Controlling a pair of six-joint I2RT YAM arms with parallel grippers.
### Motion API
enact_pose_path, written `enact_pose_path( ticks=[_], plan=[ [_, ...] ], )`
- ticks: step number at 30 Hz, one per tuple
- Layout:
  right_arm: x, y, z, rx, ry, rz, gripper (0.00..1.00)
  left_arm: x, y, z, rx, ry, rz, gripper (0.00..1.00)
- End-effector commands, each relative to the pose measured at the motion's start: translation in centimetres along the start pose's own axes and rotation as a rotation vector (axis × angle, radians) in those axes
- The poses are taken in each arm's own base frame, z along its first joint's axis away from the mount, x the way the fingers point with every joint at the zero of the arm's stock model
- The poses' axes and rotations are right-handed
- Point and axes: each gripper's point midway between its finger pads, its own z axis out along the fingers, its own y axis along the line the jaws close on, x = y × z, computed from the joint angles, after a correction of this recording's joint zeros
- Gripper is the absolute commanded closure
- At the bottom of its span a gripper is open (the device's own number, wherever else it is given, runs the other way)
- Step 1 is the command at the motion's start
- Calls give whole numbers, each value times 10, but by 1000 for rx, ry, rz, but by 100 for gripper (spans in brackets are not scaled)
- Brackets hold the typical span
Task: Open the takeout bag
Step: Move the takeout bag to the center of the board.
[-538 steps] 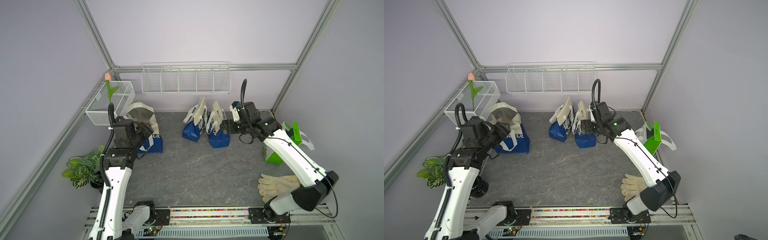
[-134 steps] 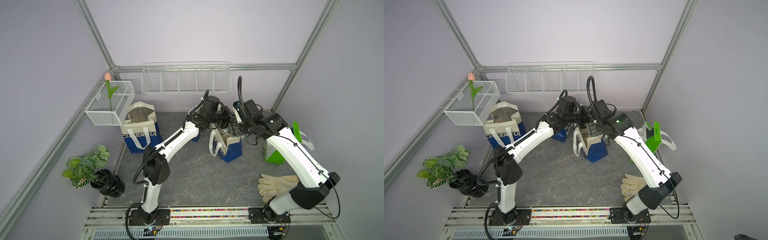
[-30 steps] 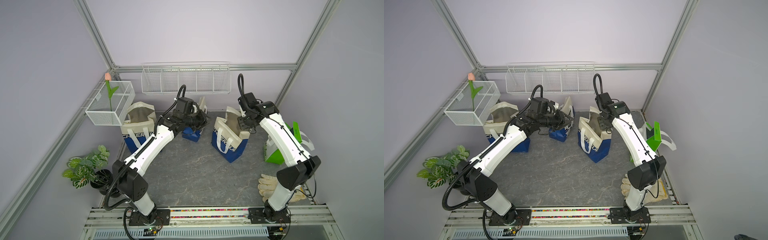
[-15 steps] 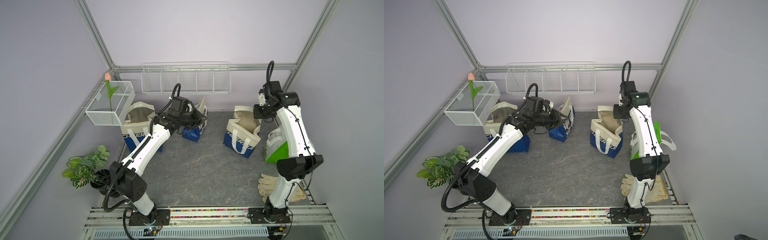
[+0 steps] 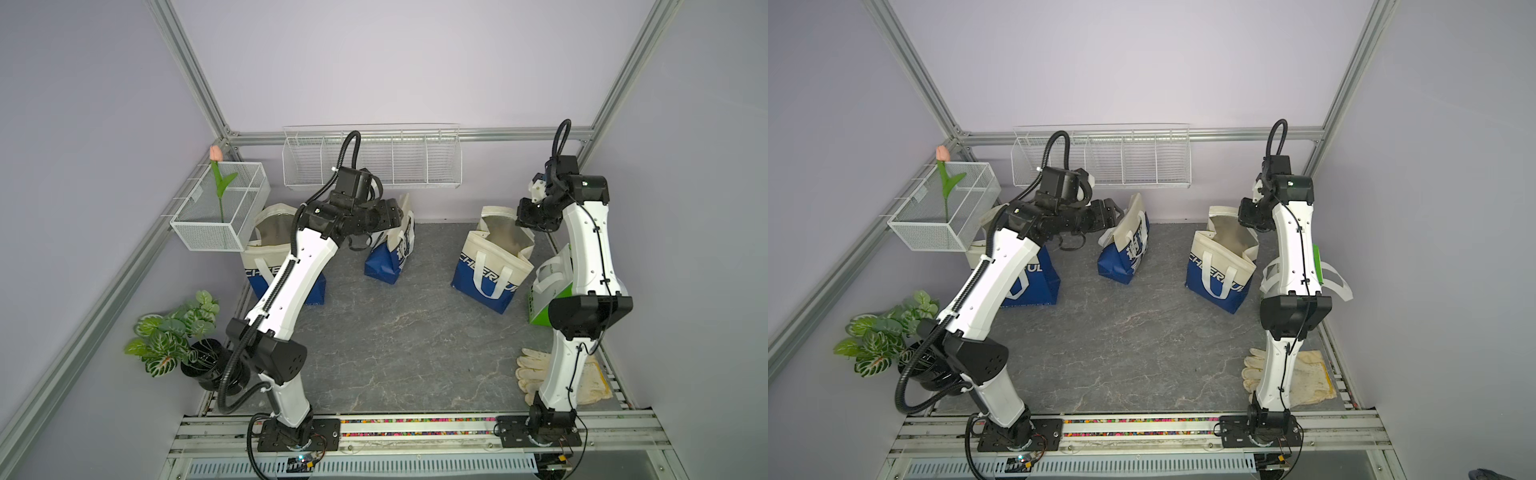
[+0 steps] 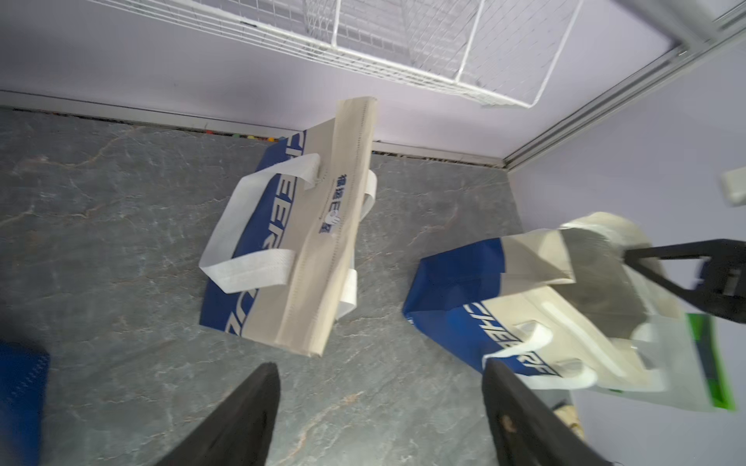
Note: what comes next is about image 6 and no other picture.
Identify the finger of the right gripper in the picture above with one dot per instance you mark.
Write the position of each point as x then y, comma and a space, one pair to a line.
708, 275

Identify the blue beige takeout bag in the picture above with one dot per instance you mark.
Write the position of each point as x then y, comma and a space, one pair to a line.
24, 377

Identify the green and white takeout bag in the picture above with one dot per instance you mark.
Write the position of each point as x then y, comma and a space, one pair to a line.
683, 359

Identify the beige work glove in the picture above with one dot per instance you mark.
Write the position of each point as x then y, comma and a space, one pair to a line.
568, 415

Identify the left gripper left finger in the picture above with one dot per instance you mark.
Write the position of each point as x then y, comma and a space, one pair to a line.
240, 430

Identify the aluminium frame rail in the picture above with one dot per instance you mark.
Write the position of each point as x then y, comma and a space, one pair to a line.
697, 34

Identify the long white wire basket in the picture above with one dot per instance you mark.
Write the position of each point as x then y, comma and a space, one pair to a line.
495, 53

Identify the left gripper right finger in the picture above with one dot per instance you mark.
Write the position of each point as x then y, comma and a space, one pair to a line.
525, 431

